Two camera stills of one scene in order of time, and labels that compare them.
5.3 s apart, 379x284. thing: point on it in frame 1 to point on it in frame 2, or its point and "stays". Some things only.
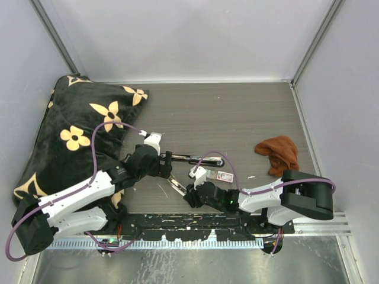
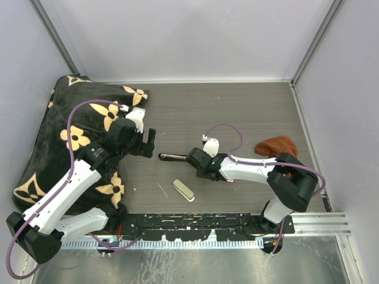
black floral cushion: (80, 136) stays
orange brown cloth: (282, 154) stays
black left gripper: (161, 170) to (146, 148)
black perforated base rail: (199, 227) stays
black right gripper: (192, 195) to (199, 173)
